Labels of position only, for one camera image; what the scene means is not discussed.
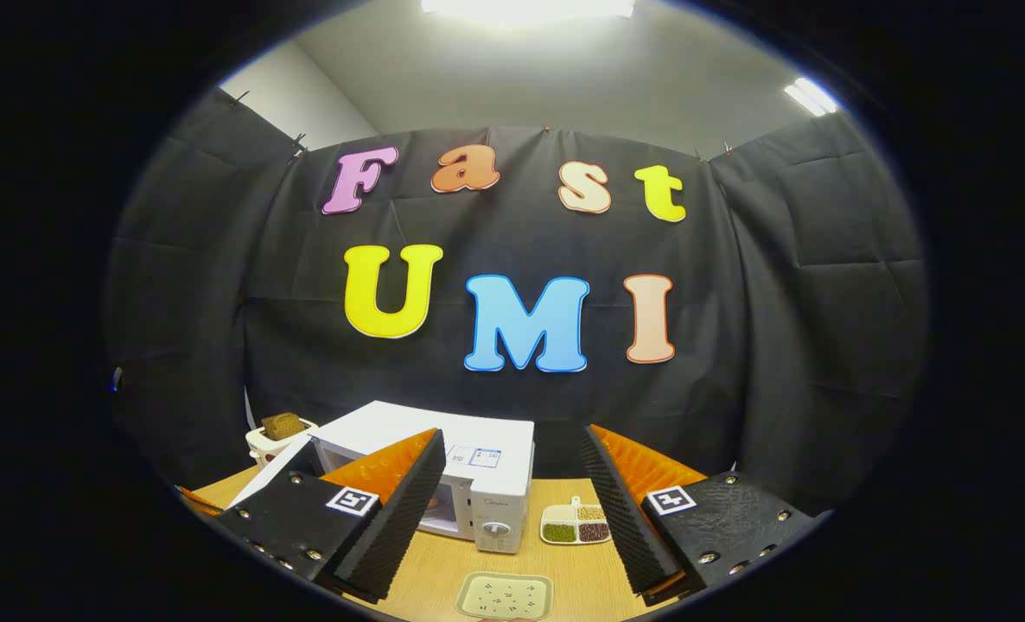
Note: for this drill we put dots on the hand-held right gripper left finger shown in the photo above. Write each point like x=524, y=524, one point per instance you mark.
x=400, y=518

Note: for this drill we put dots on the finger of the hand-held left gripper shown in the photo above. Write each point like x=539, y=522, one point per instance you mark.
x=200, y=503

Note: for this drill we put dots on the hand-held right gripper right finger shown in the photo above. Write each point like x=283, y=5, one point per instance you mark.
x=625, y=523

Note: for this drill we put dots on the white microwave oven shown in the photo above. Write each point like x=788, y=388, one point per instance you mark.
x=409, y=428

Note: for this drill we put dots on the pile of dark red beans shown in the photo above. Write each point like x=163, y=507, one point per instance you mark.
x=593, y=532

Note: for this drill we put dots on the pile of yellow soybeans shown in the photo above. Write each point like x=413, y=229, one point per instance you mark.
x=590, y=513

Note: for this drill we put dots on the white divided dish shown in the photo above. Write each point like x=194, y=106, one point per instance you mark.
x=560, y=515

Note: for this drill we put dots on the pile of green beans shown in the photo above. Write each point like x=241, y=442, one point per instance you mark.
x=560, y=533

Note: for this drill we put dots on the white toaster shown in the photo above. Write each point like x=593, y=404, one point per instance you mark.
x=262, y=449

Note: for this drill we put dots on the brown bread slice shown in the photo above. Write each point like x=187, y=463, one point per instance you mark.
x=282, y=426

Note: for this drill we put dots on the pale green rectangular plate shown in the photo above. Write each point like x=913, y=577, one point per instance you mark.
x=504, y=596

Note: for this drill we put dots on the black backdrop cloth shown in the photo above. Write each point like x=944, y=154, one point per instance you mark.
x=530, y=233

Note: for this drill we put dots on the small ceiling light panel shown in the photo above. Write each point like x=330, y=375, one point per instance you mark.
x=811, y=97

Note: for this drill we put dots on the long ceiling light panel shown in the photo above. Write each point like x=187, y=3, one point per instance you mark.
x=525, y=7

